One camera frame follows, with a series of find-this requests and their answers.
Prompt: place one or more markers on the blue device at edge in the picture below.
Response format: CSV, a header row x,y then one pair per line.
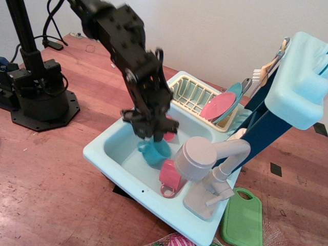
x,y
3,64

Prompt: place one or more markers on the blue plastic cup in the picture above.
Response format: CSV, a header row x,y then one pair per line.
x,y
155,152

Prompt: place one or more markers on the dark blue shelf posts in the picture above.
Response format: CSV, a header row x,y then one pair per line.
x,y
263,127

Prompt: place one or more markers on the teal plate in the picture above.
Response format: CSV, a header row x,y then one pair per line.
x,y
237,90

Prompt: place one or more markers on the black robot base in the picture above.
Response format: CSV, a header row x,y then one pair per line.
x,y
39,105

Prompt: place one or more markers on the grey utensil handle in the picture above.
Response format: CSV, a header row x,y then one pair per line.
x,y
246,84

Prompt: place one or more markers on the pink handleless cup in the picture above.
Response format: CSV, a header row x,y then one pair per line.
x,y
169,136

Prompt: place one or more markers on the pink plate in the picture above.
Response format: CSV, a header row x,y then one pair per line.
x,y
218,105

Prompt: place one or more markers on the yellow dish rack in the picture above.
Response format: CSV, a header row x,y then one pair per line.
x,y
191,95

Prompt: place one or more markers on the yellow hanging utensil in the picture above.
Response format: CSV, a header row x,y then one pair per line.
x,y
266,69

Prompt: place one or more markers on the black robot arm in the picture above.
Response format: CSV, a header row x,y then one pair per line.
x,y
119,30

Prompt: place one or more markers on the grey toy faucet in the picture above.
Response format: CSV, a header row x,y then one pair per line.
x,y
208,165

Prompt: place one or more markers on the pink mesh ball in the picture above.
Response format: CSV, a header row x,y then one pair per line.
x,y
174,240

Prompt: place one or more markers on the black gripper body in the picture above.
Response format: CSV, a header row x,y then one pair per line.
x,y
151,98

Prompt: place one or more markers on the pink cup with handle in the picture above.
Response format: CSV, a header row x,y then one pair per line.
x,y
171,180

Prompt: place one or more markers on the green cutting board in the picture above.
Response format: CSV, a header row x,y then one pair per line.
x,y
242,221

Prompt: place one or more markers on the white dish brush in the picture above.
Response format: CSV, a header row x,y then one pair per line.
x,y
255,81

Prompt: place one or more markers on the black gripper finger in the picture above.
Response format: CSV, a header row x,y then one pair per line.
x,y
163,126

